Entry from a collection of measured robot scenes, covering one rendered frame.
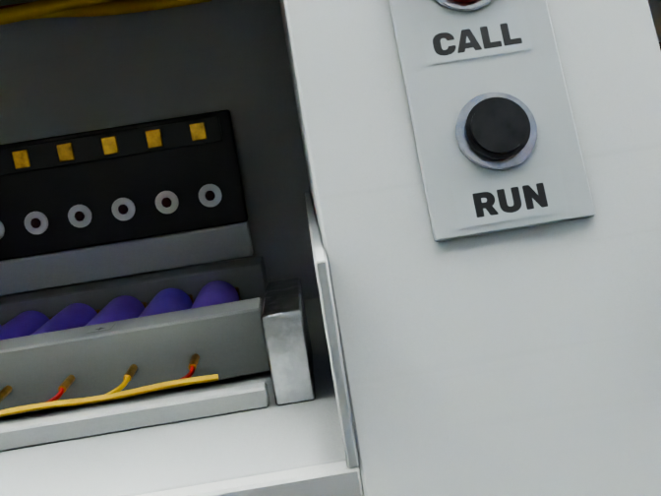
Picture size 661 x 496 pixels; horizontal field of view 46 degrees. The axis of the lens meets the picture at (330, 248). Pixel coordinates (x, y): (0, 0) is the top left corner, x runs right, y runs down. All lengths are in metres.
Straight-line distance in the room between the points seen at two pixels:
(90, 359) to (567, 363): 0.15
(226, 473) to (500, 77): 0.12
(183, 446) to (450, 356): 0.08
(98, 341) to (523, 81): 0.15
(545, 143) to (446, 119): 0.03
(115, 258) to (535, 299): 0.23
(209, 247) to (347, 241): 0.18
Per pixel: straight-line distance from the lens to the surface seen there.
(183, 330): 0.26
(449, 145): 0.20
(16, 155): 0.39
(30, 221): 0.39
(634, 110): 0.22
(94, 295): 0.36
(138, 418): 0.24
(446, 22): 0.21
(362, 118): 0.20
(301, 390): 0.23
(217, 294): 0.32
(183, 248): 0.37
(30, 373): 0.28
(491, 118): 0.20
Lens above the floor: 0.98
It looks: 11 degrees up
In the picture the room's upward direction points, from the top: 9 degrees counter-clockwise
